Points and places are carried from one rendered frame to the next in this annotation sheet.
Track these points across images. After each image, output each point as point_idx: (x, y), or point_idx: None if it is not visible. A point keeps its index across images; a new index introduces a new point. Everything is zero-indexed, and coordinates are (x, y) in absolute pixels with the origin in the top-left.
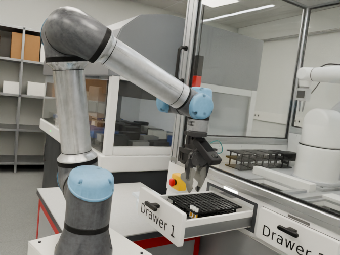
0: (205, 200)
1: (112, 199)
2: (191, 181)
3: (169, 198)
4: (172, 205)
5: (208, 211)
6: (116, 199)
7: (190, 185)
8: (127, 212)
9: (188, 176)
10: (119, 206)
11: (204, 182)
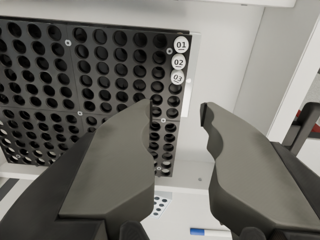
0: (70, 123)
1: (178, 232)
2: (233, 127)
3: (155, 177)
4: (298, 78)
5: (125, 29)
6: (172, 231)
7: (225, 113)
8: (186, 195)
9: (287, 156)
10: (183, 215)
11: (5, 208)
